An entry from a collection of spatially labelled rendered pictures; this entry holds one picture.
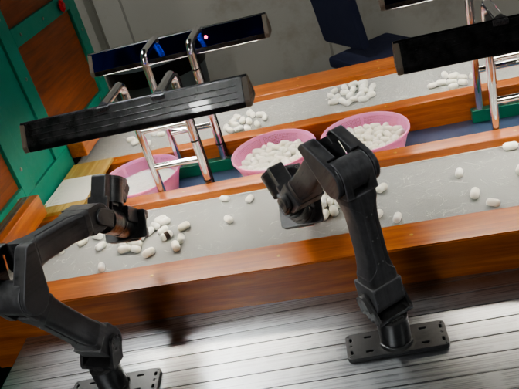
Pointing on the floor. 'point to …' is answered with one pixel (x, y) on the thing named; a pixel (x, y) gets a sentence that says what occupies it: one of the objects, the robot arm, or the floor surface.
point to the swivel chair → (351, 33)
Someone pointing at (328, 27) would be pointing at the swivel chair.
